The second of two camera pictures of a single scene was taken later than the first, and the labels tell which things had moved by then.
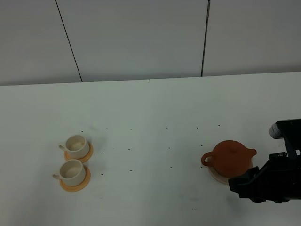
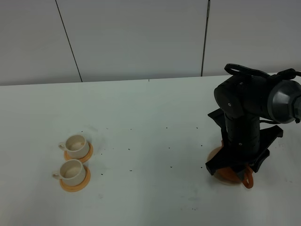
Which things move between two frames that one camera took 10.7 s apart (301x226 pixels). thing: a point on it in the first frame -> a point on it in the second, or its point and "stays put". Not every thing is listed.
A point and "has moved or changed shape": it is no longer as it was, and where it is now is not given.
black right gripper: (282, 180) -> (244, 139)
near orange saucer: (79, 187) stays put
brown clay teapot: (230, 158) has moved or changed shape
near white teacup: (72, 173) stays put
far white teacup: (76, 146) stays put
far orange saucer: (83, 159) stays put
